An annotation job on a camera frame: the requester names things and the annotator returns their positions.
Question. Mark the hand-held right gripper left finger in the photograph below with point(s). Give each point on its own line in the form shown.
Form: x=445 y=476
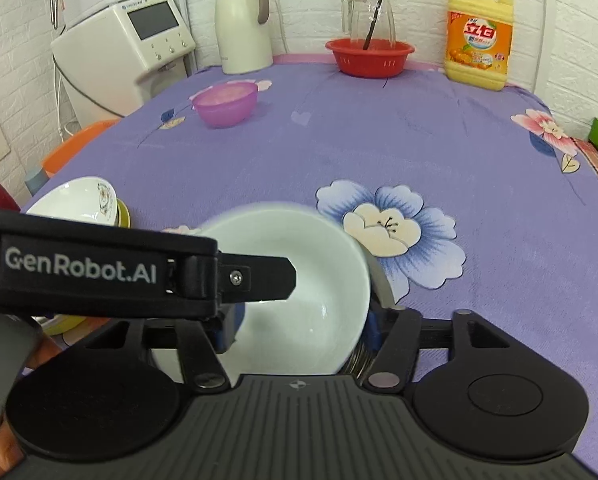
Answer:
x=231 y=325

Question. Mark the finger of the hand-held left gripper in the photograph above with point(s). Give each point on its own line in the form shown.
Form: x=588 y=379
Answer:
x=259 y=280

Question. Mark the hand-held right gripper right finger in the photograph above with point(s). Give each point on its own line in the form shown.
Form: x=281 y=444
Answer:
x=375 y=332

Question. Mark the white bowl with red pattern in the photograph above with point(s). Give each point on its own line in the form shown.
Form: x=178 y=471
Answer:
x=304 y=280

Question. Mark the white plate with floral print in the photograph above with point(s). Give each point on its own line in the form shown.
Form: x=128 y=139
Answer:
x=74 y=200

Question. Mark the yellow plastic plate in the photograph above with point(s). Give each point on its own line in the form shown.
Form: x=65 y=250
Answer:
x=123 y=215

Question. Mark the grey-blue cylinder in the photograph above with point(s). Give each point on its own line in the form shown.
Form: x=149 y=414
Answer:
x=35 y=182

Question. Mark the orange plastic stool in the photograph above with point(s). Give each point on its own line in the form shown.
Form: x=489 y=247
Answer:
x=74 y=145

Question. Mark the purple plastic bowl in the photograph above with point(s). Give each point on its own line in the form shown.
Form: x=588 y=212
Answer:
x=224 y=107

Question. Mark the purple floral tablecloth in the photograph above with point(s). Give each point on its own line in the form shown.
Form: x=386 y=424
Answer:
x=429 y=135

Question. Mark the white water dispenser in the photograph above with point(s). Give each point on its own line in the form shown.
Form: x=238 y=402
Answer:
x=104 y=60

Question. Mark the red plastic basket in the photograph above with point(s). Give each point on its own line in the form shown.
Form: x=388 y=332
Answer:
x=369 y=63

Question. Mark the white thermos jug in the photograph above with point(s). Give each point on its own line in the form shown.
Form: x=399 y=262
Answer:
x=239 y=30

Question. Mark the yellow detergent bottle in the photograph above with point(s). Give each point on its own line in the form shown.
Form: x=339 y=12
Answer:
x=479 y=70

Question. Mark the glass pitcher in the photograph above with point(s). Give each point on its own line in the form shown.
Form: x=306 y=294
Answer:
x=360 y=10

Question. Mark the black stirring stick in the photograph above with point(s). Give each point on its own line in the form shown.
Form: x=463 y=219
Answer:
x=377 y=7

